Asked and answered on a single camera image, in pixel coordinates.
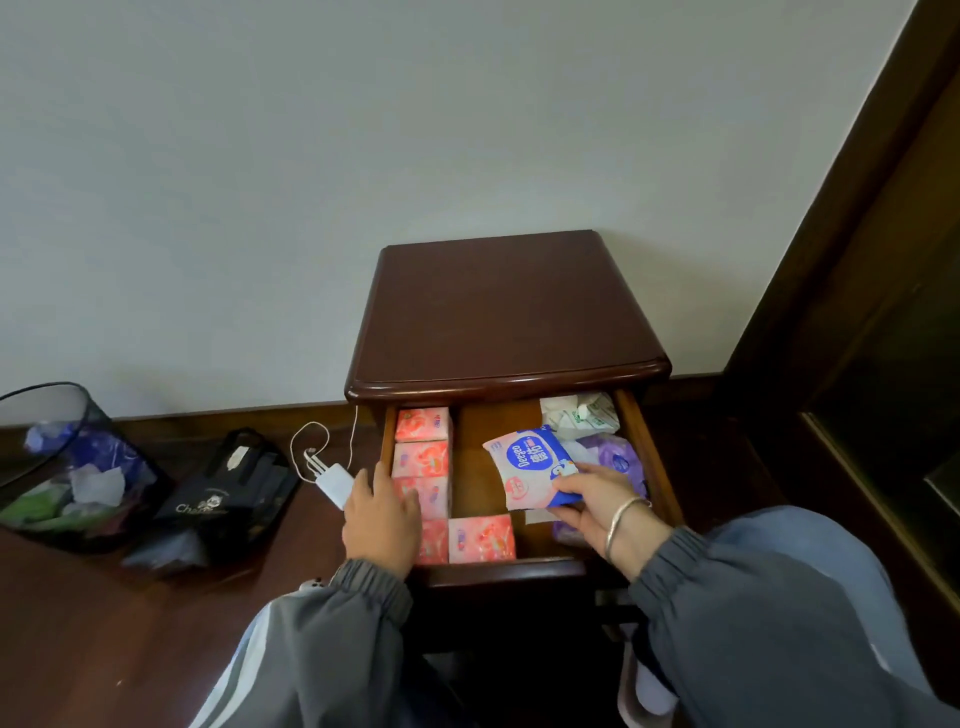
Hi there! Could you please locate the brown wooden nightstand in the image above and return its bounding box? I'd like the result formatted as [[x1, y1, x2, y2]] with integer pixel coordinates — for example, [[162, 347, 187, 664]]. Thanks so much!
[[344, 230, 686, 661]]

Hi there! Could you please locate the dark wooden wardrobe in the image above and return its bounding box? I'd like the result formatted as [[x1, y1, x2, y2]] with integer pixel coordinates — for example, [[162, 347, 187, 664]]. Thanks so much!
[[718, 0, 960, 706]]

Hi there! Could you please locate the blue purple plastic wrapper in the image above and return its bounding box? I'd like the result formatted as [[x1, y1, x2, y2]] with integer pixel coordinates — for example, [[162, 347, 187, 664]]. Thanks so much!
[[24, 421, 155, 481]]

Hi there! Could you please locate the white green plastic packet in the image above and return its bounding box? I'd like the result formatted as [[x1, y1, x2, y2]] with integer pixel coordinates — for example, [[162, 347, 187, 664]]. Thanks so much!
[[539, 391, 621, 441]]

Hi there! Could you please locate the brown wooden drawer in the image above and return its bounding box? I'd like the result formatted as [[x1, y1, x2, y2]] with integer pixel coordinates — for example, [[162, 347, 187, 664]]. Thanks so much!
[[378, 387, 686, 588]]

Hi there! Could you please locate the white charger plug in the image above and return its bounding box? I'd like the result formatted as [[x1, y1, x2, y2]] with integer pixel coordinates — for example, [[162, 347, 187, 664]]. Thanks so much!
[[314, 462, 356, 512]]

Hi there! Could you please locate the blue pink wet wipes packet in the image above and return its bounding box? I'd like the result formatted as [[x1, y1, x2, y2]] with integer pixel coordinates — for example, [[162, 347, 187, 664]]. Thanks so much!
[[482, 425, 585, 513]]

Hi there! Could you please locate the person's left hand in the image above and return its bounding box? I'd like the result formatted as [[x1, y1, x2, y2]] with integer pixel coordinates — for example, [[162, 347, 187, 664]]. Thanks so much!
[[342, 462, 423, 579]]

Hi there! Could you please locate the person's right forearm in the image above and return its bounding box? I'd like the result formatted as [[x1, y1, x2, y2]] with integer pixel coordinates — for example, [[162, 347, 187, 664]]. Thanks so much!
[[628, 525, 960, 728]]

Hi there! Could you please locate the person's right hand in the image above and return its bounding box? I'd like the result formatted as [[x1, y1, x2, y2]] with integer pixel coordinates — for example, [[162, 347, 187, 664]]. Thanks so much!
[[547, 462, 652, 558]]

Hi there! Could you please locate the pink tissue packet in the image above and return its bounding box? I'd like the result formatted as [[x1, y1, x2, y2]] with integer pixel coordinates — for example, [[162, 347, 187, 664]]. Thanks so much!
[[393, 475, 453, 521], [394, 407, 453, 444], [416, 519, 451, 566], [391, 439, 452, 479], [447, 514, 518, 564]]

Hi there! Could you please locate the purple plastic packet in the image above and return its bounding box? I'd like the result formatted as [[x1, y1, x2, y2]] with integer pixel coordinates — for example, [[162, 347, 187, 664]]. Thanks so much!
[[581, 432, 649, 499]]

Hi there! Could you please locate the white charger cable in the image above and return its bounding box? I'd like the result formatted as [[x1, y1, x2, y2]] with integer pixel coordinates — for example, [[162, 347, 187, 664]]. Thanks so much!
[[288, 405, 360, 483]]

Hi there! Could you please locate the person's leg in blue jeans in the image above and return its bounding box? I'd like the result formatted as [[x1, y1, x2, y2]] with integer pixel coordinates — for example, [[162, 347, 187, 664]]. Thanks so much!
[[705, 505, 936, 696]]

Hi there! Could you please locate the person's left forearm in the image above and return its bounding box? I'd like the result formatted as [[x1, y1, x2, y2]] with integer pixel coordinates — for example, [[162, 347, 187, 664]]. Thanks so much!
[[189, 558, 451, 728]]

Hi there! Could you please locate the crumpled white tissue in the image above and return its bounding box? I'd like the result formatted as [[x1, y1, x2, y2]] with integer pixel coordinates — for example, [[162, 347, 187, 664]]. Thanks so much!
[[69, 465, 126, 508]]

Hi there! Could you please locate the silver bracelet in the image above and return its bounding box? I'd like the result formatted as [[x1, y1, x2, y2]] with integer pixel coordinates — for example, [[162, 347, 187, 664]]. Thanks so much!
[[604, 496, 654, 564]]

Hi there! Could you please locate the black mesh trash bin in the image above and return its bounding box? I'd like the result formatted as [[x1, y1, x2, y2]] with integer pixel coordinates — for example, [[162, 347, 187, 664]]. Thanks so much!
[[0, 382, 172, 557]]

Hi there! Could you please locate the black bag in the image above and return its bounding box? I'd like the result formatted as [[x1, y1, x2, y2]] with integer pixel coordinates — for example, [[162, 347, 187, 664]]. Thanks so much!
[[122, 427, 302, 573]]

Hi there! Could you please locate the green wrapper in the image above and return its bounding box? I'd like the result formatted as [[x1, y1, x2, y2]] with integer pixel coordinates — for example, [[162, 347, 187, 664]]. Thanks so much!
[[0, 481, 72, 526]]

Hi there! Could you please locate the white shoe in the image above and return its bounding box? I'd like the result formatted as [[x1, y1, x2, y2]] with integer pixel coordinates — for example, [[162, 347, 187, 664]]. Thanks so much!
[[615, 628, 681, 728]]

